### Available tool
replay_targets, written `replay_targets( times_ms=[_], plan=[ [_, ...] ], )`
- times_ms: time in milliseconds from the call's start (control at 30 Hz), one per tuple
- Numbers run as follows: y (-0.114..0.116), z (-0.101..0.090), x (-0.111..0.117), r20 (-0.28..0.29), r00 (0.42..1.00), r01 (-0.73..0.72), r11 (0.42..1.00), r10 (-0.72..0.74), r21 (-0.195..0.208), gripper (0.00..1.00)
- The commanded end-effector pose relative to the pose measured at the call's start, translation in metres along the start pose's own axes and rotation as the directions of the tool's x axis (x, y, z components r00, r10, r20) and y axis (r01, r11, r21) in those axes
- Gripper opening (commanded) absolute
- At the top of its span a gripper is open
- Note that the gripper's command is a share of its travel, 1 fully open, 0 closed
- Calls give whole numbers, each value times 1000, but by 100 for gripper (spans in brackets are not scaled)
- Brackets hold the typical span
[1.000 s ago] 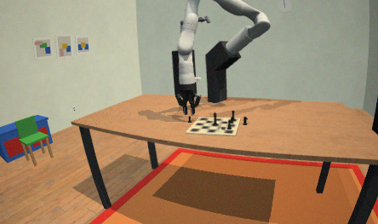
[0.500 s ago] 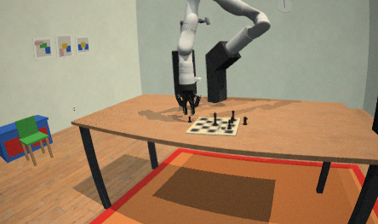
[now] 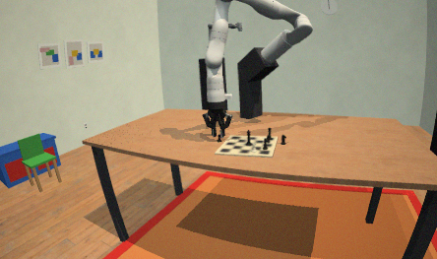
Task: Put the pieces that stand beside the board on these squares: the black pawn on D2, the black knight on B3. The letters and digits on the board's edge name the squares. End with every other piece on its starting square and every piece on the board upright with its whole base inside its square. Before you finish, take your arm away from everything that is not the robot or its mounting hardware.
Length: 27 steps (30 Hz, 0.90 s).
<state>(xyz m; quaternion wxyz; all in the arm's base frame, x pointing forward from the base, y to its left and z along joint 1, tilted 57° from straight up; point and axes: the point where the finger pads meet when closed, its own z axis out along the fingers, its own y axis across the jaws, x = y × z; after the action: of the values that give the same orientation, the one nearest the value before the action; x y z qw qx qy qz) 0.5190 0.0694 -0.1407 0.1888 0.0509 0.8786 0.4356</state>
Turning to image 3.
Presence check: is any white rook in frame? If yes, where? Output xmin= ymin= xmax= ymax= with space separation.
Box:
xmin=251 ymin=143 xmax=257 ymax=153

